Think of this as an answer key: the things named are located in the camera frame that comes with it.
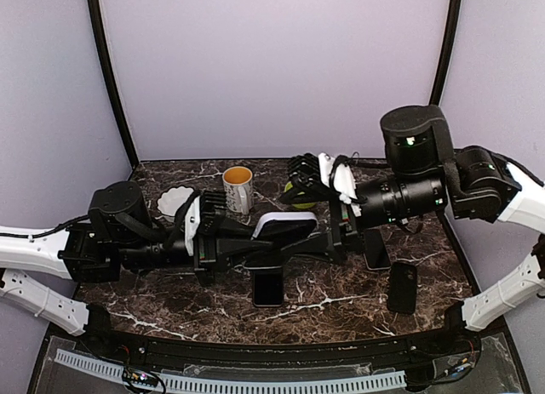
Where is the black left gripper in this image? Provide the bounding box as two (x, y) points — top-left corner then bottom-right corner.
(117, 215), (273, 288)

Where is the black phone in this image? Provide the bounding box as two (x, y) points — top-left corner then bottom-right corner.
(387, 262), (417, 315)
(255, 220), (316, 243)

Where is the black phone case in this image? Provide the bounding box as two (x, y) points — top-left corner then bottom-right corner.
(252, 266), (285, 309)

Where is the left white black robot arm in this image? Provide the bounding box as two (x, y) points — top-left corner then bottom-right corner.
(1, 180), (297, 357)

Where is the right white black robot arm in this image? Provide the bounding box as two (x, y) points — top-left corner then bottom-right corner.
(280, 105), (544, 233)

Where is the black phone under lavender case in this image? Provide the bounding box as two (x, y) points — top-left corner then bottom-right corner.
(387, 262), (417, 315)

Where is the white-edged smartphone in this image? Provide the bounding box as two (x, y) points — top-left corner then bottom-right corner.
(364, 229), (391, 271)

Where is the white mug orange inside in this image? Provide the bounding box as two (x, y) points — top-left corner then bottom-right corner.
(222, 166), (254, 215)

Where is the green bowl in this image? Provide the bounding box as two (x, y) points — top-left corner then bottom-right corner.
(284, 181), (318, 211)

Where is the white scalloped bowl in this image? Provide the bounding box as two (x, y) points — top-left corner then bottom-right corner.
(158, 186), (193, 219)

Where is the small circuit board with leds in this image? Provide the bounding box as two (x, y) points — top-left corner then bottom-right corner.
(121, 367), (160, 388)

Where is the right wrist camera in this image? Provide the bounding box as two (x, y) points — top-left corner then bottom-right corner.
(284, 152), (365, 219)

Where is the black front table rail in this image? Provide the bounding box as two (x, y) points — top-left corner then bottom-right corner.
(80, 325), (482, 374)

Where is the white slotted cable duct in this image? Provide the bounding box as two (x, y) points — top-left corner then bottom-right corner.
(54, 349), (407, 394)

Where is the right black frame post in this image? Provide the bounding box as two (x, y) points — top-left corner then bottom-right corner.
(428, 0), (462, 106)

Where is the black frame post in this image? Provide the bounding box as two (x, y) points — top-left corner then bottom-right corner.
(87, 0), (140, 168)
(428, 0), (462, 106)

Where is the left black frame post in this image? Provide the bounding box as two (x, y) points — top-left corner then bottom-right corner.
(87, 0), (140, 168)

